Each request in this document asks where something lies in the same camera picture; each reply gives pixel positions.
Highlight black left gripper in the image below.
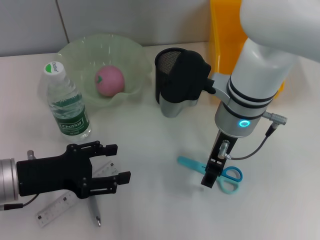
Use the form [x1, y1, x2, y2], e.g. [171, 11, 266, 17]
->
[16, 140, 132, 200]

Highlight silver ballpoint pen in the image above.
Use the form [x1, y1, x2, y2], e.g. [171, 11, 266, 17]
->
[88, 196, 103, 228]

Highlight clear green-label water bottle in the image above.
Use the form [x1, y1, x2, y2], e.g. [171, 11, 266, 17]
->
[42, 61, 93, 143]

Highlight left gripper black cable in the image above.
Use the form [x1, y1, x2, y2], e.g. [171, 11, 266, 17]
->
[0, 194, 40, 211]

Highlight clear plastic ruler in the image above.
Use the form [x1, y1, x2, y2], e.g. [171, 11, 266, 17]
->
[35, 160, 120, 228]

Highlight pale green wavy fruit plate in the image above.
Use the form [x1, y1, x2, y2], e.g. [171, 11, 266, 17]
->
[56, 33, 153, 111]

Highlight yellow plastic bin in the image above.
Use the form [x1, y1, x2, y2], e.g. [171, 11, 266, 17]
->
[209, 0, 286, 101]

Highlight pink toy peach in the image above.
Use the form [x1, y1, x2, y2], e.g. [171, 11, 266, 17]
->
[94, 65, 125, 97]

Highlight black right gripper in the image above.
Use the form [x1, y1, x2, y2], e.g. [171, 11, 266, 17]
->
[200, 129, 237, 190]

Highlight black mesh pen holder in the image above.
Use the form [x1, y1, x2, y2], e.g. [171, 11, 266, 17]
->
[154, 47, 188, 105]

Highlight blue safety scissors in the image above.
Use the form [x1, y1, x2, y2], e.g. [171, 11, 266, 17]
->
[177, 156, 243, 195]

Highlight right gripper cable with connector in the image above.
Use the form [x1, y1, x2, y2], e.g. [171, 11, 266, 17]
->
[217, 111, 289, 161]

